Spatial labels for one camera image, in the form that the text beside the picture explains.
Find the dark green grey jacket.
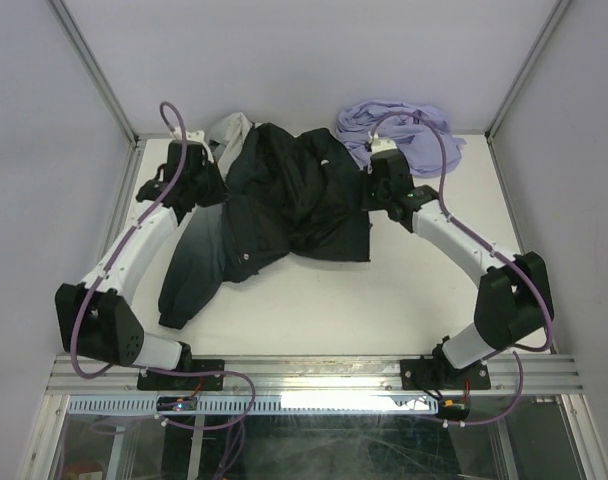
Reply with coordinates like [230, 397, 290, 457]
[157, 113, 371, 330]

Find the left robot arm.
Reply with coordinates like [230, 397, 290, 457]
[55, 139, 227, 389]

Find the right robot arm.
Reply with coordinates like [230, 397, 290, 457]
[363, 150, 554, 387]

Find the crumpled lavender cloth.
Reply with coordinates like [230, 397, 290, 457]
[336, 100, 465, 178]

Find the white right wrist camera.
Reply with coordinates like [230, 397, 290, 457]
[366, 134, 398, 173]

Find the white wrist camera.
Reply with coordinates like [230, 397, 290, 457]
[366, 134, 398, 173]
[170, 127, 214, 163]

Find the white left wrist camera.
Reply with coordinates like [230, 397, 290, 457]
[170, 127, 214, 163]

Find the left aluminium corner post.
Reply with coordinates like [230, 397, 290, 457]
[46, 0, 139, 145]

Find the aluminium corner post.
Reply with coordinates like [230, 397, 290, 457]
[46, 0, 139, 145]
[485, 0, 574, 144]

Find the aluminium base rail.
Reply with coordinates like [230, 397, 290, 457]
[46, 352, 585, 396]

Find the purple cable under duct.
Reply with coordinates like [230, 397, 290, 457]
[153, 372, 261, 480]

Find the right aluminium corner post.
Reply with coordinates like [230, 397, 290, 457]
[485, 0, 574, 144]

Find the slotted grey cable duct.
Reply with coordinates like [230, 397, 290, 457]
[68, 392, 438, 416]

